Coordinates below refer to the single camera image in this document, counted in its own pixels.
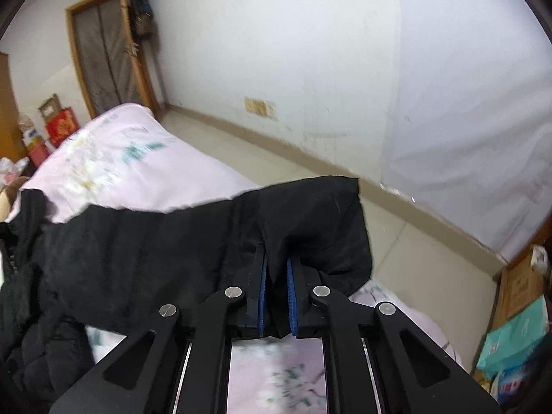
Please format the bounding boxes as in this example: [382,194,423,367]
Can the pink floral duvet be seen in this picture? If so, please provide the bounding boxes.
[9,102,469,414]

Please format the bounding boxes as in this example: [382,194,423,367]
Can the red gift box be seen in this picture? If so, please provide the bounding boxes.
[45,107,81,148]

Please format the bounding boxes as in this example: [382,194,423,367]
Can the blue white packet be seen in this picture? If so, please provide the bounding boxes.
[491,356,541,407]

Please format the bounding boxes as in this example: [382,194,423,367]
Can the open cardboard box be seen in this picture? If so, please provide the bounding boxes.
[37,94,62,124]

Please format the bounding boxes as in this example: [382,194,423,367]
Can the brown bear print blanket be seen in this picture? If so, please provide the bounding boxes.
[0,177,29,224]

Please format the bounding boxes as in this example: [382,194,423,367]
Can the teal paper bag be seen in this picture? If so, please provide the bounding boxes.
[476,295,551,377]

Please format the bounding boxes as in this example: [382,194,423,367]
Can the large cardboard box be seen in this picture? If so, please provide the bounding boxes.
[492,246,552,334]

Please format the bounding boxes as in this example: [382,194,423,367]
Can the pink plastic bin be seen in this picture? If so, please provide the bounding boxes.
[27,140,49,167]

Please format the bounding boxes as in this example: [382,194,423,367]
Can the black quilted jacket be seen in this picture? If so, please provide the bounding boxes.
[0,175,374,410]

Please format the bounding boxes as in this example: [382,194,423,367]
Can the white plastic bag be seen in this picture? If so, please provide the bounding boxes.
[0,157,29,187]

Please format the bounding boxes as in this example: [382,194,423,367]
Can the hanging dark bags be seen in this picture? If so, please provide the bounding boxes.
[128,0,157,40]

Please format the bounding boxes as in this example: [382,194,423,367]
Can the yellowed wall socket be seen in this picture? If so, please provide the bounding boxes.
[244,97,277,120]

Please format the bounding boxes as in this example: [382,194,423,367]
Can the white crumpled plastic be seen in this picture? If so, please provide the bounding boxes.
[530,245,551,275]

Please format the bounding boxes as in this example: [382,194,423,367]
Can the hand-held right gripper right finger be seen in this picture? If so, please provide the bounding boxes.
[286,256,503,414]

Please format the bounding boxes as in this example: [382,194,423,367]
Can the doorway with mesh curtain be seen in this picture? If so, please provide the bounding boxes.
[66,0,149,119]

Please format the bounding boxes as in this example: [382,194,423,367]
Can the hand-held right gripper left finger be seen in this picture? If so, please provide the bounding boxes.
[49,244,269,414]

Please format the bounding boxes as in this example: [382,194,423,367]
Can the blue white carton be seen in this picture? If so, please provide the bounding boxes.
[21,127,45,148]

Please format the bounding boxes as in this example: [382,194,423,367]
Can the wooden wardrobe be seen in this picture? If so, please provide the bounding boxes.
[0,52,27,161]

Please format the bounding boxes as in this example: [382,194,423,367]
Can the wooden door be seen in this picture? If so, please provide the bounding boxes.
[117,0,165,113]

